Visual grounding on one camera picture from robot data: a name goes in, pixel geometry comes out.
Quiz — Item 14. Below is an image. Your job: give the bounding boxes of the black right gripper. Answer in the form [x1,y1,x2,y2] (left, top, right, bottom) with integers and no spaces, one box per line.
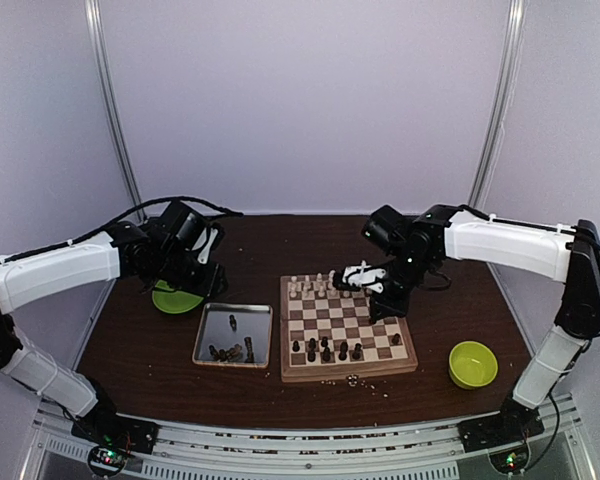
[369,251,433,320]

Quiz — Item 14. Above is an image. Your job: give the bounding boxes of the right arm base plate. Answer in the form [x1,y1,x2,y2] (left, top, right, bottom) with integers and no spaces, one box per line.
[457,412,545,453]

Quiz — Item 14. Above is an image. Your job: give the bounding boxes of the aluminium front rail frame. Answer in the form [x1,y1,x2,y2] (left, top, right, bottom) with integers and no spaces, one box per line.
[19,392,596,480]

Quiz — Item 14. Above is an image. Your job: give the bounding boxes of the green plate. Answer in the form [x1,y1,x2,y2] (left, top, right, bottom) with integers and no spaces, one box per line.
[152,281,203,315]

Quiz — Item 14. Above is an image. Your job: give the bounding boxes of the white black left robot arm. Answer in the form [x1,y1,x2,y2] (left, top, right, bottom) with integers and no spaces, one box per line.
[0,196,235,444]

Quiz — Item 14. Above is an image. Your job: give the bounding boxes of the green bowl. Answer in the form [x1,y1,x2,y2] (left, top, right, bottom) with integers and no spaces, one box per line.
[448,341,499,390]

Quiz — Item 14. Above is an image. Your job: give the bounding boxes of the wooden chess board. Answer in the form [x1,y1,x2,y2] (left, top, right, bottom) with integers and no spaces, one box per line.
[280,273,418,383]

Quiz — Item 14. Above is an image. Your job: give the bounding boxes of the left aluminium post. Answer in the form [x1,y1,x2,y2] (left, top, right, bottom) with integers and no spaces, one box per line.
[84,0,146,221]

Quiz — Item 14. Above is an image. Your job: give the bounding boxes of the metal tray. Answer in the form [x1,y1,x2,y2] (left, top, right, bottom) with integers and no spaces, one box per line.
[192,303,274,369]

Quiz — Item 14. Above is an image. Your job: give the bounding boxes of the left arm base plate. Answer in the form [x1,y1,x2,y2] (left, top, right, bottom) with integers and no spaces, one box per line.
[70,410,159,454]

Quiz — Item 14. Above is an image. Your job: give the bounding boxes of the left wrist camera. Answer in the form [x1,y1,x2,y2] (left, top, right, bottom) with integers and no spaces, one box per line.
[191,223,225,265]

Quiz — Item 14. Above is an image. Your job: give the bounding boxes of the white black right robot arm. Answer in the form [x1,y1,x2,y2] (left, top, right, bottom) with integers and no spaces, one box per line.
[345,204,600,442]

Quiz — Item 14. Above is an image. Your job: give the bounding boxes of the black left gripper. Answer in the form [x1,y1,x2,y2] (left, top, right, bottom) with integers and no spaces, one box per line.
[156,247,227,299]

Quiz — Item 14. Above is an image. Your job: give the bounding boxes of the white chess rook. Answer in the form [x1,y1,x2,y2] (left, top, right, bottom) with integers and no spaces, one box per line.
[289,276,298,295]

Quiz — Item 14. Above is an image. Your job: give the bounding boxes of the pile of dark chess pieces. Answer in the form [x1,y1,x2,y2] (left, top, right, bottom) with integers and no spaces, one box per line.
[208,337,255,364]

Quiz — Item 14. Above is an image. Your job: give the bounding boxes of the aluminium post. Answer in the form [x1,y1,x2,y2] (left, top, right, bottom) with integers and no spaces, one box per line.
[84,0,146,221]
[468,0,526,209]

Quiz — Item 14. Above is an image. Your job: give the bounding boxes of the right aluminium post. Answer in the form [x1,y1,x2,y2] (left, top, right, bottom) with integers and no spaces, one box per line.
[468,0,526,209]

